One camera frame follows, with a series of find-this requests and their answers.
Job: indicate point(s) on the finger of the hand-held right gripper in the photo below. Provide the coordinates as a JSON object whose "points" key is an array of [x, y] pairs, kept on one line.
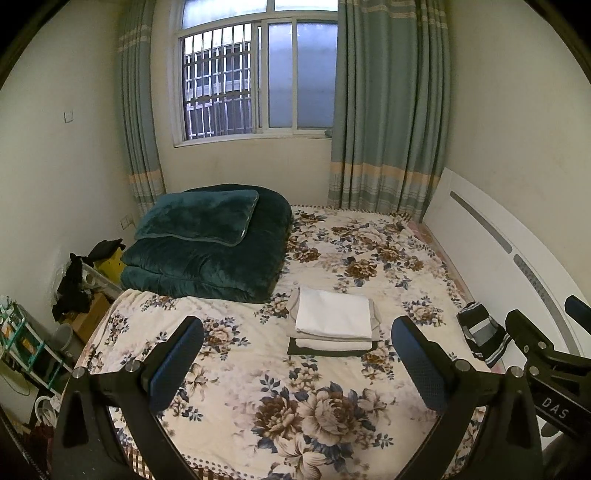
{"points": [[581, 308], [526, 332]]}

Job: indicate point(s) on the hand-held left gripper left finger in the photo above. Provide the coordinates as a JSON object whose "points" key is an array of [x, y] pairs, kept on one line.
{"points": [[178, 364]]}

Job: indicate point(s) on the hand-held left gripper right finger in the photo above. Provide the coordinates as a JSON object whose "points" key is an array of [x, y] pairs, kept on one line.
{"points": [[418, 364]]}

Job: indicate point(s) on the white t-shirt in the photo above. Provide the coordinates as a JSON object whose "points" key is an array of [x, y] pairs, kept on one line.
{"points": [[332, 314]]}

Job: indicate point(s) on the pile of black clothes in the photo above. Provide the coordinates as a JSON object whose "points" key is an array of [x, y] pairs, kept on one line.
{"points": [[74, 290]]}

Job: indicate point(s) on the black white striped garment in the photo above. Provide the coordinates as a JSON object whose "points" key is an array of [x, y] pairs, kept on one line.
{"points": [[480, 332]]}

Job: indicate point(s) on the cream folded garment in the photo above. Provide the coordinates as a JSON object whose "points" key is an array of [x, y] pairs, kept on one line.
{"points": [[332, 345]]}

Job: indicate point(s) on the dark folded garment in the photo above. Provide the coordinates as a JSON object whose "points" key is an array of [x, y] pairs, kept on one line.
{"points": [[323, 353]]}

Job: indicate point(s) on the teal folded quilt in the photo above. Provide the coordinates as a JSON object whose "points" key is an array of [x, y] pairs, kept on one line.
{"points": [[207, 272]]}

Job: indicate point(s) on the cardboard box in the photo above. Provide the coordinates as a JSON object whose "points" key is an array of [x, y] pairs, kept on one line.
{"points": [[92, 314]]}

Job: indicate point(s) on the floral blanket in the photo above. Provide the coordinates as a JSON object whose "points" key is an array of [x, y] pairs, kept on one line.
{"points": [[369, 258]]}

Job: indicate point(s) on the grey bucket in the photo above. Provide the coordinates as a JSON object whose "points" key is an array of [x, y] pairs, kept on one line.
{"points": [[63, 339]]}

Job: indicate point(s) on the beige folded garment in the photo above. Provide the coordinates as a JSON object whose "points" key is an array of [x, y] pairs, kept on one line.
{"points": [[292, 318]]}

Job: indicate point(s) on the white headboard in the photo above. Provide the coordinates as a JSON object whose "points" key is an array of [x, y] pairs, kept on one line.
{"points": [[480, 212]]}

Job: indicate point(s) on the teal velvet pillow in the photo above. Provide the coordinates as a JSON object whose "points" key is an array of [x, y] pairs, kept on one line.
{"points": [[198, 217]]}

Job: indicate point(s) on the teal storage rack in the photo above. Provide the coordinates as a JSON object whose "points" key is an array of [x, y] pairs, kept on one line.
{"points": [[27, 341]]}

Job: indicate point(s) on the wide green striped curtain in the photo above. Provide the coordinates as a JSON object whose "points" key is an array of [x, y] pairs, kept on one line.
{"points": [[388, 115]]}

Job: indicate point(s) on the narrow green striped curtain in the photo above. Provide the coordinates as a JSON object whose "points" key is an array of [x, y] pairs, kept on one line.
{"points": [[138, 115]]}

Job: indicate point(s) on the barred window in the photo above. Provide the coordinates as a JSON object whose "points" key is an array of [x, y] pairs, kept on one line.
{"points": [[277, 78]]}

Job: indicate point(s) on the white wall socket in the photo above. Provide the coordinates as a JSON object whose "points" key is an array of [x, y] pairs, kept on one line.
{"points": [[126, 222]]}

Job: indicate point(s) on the white wall switch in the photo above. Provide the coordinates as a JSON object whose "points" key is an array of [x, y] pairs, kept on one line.
{"points": [[69, 116]]}

